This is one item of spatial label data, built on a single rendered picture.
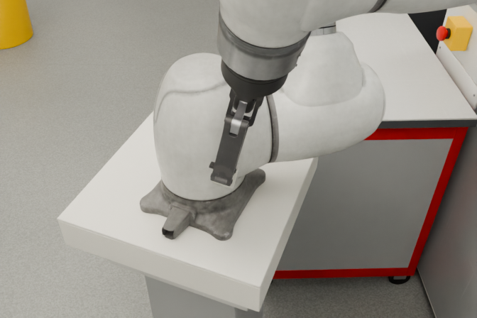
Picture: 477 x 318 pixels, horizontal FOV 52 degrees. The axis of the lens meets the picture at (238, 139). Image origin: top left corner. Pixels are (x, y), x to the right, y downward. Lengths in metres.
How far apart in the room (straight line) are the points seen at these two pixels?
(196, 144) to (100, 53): 2.46
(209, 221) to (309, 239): 0.75
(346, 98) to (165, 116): 0.29
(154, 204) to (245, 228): 0.17
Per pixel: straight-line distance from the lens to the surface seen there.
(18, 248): 2.08
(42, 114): 2.72
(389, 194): 1.48
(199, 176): 0.79
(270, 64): 0.47
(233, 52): 0.47
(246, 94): 0.53
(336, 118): 0.81
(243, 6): 0.41
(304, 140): 0.80
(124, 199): 0.94
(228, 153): 0.56
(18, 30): 3.41
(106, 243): 0.91
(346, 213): 1.51
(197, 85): 0.73
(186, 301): 1.05
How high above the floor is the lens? 1.49
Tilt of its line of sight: 39 degrees down
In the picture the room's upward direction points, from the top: straight up
